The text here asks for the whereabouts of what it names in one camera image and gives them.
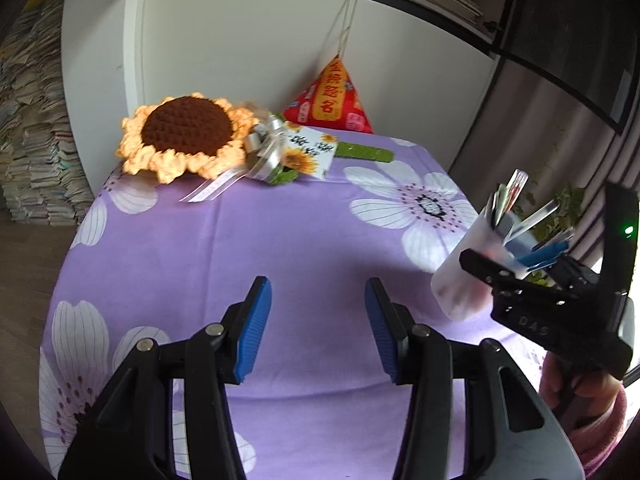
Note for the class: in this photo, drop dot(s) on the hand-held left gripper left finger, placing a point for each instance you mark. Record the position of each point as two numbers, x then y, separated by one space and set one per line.
255 330

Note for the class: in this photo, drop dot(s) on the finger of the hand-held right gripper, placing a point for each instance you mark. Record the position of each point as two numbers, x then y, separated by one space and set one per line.
492 267
575 272

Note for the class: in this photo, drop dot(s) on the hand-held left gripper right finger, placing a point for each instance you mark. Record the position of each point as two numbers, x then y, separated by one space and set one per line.
380 330

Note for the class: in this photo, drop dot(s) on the blue pen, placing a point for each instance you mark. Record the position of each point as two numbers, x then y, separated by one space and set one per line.
542 256

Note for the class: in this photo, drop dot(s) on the translucent white pen cup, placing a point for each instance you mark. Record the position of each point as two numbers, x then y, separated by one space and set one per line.
460 285

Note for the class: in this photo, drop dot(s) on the light green pen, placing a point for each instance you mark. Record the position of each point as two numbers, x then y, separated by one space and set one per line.
500 205

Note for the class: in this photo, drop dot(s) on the white correction pen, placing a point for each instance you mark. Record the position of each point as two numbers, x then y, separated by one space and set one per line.
542 216

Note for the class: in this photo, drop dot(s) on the pink patterned pen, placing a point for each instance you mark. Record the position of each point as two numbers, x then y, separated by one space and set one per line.
516 183

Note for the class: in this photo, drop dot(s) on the person's right hand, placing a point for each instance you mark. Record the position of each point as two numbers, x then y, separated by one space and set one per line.
595 387

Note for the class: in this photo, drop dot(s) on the green leafy plant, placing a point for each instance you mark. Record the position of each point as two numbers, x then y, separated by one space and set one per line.
560 205

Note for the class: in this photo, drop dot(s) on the purple floral tablecloth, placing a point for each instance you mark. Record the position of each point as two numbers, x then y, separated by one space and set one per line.
275 240

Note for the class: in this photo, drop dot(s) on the grey curtain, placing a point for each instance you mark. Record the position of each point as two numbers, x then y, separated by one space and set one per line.
550 125

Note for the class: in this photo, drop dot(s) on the sunflower greeting card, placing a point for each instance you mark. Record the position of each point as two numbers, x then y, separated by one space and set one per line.
307 155

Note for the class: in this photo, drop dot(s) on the white ribbon bow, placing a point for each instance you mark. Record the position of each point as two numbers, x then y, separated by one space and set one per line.
265 145

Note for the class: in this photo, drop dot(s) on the crochet sunflower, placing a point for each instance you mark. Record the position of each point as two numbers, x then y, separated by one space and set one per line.
187 125

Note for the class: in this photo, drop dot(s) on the red triangular pouch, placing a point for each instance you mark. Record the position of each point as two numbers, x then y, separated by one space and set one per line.
332 95

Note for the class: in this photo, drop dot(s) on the white cabinet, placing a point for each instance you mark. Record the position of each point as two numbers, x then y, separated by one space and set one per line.
225 50

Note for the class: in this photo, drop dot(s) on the stack of books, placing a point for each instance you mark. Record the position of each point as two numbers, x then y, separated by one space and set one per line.
35 135

